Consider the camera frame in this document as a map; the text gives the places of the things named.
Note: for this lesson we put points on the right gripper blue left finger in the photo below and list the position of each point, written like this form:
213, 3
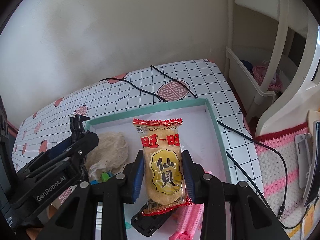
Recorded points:
137, 175

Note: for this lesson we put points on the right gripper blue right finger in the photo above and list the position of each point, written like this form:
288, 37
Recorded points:
188, 166

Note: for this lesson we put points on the cream lace fabric scrunchie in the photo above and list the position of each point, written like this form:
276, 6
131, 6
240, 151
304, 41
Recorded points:
110, 156

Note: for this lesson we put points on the yellow rice cracker snack packet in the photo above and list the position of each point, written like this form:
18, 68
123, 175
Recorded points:
163, 169

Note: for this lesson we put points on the teal plastic hair clip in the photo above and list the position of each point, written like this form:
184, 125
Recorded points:
104, 177

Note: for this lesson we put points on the pink hair roller clip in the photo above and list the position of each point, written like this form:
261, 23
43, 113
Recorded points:
189, 220

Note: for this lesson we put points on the black toy car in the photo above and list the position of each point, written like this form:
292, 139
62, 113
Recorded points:
148, 225

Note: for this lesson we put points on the black toy transformer figure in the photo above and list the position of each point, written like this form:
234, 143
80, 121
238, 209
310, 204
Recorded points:
77, 128

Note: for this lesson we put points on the person's left hand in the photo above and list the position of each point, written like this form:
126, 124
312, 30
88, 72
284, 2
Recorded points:
43, 217

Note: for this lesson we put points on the teal shallow cardboard box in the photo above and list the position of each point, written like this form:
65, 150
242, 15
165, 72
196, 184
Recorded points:
199, 134

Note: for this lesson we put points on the pomegranate grid tablecloth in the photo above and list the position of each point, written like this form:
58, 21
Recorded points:
50, 125

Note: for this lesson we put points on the crocheted striped mat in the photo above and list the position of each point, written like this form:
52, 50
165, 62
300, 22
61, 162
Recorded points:
278, 185

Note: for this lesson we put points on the white cutout bookshelf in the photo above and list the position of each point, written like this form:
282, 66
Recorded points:
292, 107

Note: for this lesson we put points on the white phone stand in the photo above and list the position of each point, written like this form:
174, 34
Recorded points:
304, 155

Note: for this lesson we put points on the smartphone on stand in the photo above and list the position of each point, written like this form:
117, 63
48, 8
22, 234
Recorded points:
312, 186

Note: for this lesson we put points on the cream wooden shelf unit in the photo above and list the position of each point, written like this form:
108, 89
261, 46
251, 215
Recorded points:
266, 41

